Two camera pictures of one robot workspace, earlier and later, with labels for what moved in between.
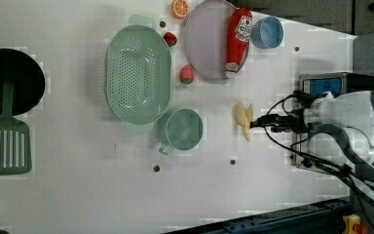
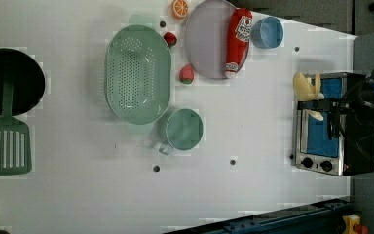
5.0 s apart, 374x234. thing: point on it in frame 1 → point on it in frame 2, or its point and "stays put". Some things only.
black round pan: [27, 80] stays put
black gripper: [294, 122] → [363, 106]
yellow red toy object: [353, 225] stays put
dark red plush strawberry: [170, 39] stays put
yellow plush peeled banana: [244, 116] → [306, 91]
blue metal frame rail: [320, 218] stays put
